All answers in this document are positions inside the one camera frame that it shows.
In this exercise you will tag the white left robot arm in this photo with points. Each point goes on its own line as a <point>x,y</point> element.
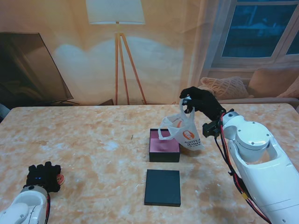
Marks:
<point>21,207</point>

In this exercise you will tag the black gift box lid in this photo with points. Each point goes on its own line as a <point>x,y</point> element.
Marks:
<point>162,187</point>

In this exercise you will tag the dark flat television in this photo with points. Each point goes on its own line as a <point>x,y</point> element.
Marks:
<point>23,70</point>

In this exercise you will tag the white framed window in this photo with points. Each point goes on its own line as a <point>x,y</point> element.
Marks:
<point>252,30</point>

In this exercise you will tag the beige sofa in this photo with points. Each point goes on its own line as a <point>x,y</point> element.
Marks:
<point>257,100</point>

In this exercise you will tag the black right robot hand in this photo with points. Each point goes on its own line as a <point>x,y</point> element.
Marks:
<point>206,101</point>

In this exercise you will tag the white shade tripod floor lamp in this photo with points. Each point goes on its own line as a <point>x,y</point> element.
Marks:
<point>115,11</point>

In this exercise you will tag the beige knitted cushion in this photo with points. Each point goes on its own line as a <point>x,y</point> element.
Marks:
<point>226,87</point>
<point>292,92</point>

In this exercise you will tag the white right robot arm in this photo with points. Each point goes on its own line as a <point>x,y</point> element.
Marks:
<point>264,163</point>

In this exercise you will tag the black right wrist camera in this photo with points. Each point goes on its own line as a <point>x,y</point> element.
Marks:
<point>210,129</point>

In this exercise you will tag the white plastic bag orange logo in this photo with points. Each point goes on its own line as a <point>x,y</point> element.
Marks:
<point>190,140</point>

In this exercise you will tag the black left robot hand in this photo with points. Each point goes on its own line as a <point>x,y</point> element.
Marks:
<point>42,177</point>

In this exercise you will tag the plain tan cushion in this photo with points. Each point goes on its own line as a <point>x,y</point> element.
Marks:
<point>268,79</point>

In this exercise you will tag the black gift box pink inside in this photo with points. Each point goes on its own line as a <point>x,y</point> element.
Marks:
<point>163,157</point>

